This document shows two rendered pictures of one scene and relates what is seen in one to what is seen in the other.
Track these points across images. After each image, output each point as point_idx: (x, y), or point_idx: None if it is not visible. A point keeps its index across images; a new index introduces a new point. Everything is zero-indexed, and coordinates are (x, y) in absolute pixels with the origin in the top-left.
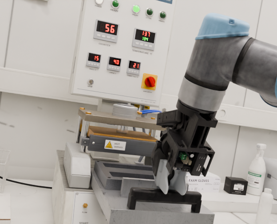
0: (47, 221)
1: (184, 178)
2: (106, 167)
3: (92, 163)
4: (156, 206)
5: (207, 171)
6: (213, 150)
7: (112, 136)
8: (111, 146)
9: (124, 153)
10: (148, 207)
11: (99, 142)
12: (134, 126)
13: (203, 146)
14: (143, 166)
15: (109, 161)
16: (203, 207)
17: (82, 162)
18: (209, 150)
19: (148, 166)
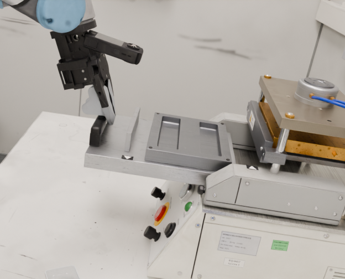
0: None
1: (88, 99)
2: (198, 122)
3: (320, 171)
4: (108, 130)
5: (62, 84)
6: (59, 63)
7: (262, 110)
8: (250, 120)
9: (251, 134)
10: (108, 127)
11: (250, 110)
12: (268, 104)
13: (66, 61)
14: (220, 145)
15: None
16: (103, 153)
17: (218, 118)
18: (59, 62)
19: (224, 149)
